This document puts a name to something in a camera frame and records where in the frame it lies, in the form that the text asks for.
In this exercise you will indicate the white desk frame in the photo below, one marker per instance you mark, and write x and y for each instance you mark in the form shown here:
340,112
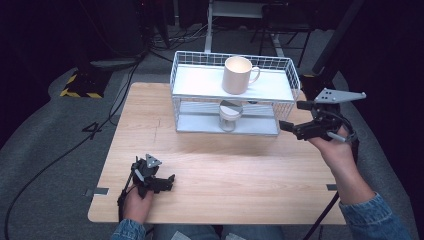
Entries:
209,30

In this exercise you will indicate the glass jar with white lid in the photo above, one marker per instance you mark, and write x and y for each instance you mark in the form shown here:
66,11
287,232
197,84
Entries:
230,115

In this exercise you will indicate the yellow black striped base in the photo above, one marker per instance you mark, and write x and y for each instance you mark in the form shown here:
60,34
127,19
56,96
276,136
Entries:
85,85

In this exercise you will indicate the white cup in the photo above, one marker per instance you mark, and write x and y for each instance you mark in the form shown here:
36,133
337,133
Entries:
236,78

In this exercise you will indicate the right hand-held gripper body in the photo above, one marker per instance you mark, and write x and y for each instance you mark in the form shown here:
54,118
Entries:
325,123

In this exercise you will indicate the person's left hand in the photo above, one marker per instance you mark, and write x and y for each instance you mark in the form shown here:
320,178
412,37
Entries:
136,208

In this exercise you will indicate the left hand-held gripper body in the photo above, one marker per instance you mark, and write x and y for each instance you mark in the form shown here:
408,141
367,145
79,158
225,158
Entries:
145,170

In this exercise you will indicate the grey flat stand base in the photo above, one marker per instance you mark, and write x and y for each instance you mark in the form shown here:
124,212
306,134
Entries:
113,63

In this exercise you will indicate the black metal chair frame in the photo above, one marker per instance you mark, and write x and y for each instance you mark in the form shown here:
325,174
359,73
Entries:
286,20

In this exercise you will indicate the grey tape piece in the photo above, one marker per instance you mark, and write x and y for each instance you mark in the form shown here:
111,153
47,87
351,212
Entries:
332,187
99,191

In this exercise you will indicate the person's right hand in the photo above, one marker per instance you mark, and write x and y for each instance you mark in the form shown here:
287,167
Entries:
336,153

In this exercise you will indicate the black slanted stand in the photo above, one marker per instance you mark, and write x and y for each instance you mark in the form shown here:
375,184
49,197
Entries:
333,36

